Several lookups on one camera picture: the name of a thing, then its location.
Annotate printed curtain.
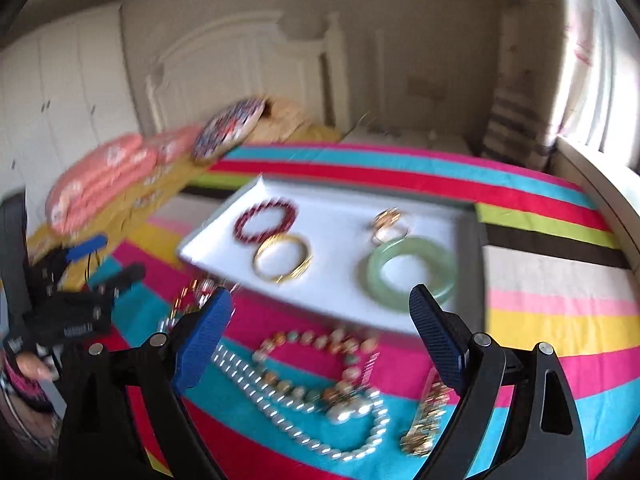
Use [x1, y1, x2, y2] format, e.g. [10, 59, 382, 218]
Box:
[480, 0, 640, 171]

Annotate gold green brooch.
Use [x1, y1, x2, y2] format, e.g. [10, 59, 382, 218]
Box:
[400, 367, 451, 456]

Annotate pink folded quilt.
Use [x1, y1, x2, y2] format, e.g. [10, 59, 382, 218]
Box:
[45, 134, 158, 236]

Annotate multicolour bead bracelet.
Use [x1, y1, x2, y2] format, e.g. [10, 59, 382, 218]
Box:
[252, 329, 381, 406]

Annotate dark upright panel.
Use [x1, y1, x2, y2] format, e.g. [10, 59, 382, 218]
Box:
[0, 190, 28, 331]

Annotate red cord bracelet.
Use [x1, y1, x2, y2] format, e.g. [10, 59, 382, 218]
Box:
[172, 277, 236, 318]

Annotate round patterned cushion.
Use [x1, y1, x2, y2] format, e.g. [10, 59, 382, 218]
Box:
[192, 97, 266, 161]

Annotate pearl necklace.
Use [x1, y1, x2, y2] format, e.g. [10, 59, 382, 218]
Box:
[210, 345, 391, 461]

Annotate grey jewelry box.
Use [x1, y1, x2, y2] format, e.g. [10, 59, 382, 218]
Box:
[177, 174, 488, 336]

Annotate green jade bangle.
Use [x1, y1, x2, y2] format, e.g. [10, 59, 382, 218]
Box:
[365, 236, 458, 311]

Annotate gold ring ornament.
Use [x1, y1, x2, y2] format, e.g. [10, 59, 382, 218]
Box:
[371, 207, 412, 246]

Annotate red bead bracelet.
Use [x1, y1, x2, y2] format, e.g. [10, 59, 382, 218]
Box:
[232, 199, 301, 247]

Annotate beige quilt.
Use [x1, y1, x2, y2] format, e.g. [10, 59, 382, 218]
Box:
[250, 97, 313, 143]

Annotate white bed headboard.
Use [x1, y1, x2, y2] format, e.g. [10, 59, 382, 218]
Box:
[145, 12, 351, 136]

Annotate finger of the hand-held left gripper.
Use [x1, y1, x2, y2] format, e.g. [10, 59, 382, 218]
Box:
[32, 234, 108, 286]
[87, 264, 147, 306]

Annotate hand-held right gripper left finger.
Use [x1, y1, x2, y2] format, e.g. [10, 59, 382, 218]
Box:
[57, 286, 235, 480]

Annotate white window sill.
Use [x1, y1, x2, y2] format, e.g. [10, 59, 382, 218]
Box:
[547, 135, 640, 281]

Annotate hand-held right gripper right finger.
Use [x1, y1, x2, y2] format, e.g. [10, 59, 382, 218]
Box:
[408, 284, 588, 480]

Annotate person's left hand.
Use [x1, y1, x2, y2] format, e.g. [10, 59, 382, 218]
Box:
[12, 352, 61, 381]

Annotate striped colourful blanket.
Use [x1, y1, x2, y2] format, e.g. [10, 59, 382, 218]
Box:
[65, 142, 633, 480]

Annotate pink floral pillow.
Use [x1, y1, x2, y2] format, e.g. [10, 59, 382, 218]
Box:
[145, 125, 206, 166]

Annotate gold bangle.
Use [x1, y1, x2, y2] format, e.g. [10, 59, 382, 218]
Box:
[252, 232, 315, 285]

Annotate white nightstand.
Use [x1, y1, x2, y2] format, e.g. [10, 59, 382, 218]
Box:
[342, 127, 473, 156]

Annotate white wardrobe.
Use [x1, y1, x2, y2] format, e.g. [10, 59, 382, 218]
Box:
[0, 2, 141, 221]

